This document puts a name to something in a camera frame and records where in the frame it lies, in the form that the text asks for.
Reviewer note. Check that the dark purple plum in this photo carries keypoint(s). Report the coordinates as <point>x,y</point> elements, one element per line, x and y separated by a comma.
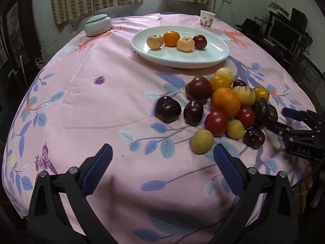
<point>193,112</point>
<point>254,137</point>
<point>168,108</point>

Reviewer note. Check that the small yellow-green tomato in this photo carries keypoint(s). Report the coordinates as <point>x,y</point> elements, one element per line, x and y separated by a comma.
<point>261,93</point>

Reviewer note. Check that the computer monitor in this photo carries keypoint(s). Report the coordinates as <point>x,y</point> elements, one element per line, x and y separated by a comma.
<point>284,34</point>

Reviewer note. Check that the black mesh chair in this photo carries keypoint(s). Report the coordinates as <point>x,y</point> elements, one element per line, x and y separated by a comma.
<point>311,78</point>

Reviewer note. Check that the dark purple passion fruit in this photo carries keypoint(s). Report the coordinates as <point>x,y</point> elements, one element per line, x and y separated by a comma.
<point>273,111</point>
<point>261,111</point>

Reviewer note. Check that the pale yellow round fruit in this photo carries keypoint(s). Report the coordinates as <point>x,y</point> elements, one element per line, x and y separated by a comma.
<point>224,73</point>
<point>185,44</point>

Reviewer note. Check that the black hat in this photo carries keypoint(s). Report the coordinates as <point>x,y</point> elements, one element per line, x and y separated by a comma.
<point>248,25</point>

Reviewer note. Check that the orange-yellow tomato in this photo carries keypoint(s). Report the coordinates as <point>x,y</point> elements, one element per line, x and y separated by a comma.
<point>218,83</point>

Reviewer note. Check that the dark red plum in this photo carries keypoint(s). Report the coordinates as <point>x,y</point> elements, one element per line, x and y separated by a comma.
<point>199,42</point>
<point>198,88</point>

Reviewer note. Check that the cardboard box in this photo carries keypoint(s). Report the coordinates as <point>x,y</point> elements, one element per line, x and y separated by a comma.
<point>278,8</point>

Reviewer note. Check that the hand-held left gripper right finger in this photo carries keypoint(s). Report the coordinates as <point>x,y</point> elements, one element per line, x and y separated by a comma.
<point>226,167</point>

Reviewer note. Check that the large orange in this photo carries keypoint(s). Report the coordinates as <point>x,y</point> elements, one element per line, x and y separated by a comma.
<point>225,101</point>

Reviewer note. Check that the black speaker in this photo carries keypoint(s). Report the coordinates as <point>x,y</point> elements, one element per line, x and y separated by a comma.
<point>299,17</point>

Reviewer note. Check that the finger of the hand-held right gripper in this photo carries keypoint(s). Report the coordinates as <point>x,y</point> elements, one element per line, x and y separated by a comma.
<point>292,113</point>
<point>278,129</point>

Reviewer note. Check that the striped pale pepino melon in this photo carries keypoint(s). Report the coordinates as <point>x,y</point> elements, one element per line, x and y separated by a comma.
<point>244,95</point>

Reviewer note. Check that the pink floral tablecloth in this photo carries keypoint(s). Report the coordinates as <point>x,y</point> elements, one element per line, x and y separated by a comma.
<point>101,111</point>

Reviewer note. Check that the pale reddish round fruit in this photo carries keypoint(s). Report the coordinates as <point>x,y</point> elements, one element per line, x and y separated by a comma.
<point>155,41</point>

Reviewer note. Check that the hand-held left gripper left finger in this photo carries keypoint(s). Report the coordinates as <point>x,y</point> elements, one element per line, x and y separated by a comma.
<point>100,167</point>

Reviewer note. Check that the printed paper cup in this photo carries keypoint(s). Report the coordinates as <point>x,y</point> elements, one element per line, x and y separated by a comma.
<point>207,19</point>

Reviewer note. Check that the small orange tangerine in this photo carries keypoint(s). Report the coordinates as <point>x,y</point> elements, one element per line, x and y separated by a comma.
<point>171,38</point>

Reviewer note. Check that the small yellow-green fruit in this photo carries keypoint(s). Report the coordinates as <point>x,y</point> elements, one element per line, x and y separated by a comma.
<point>235,129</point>

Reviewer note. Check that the red tomato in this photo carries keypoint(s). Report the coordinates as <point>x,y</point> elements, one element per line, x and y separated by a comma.
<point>245,117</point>
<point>216,123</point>

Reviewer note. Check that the pale green lidded jar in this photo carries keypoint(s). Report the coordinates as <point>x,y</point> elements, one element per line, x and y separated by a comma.
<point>97,25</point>

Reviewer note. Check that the white oval plate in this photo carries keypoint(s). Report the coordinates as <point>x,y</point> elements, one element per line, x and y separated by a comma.
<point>177,57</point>

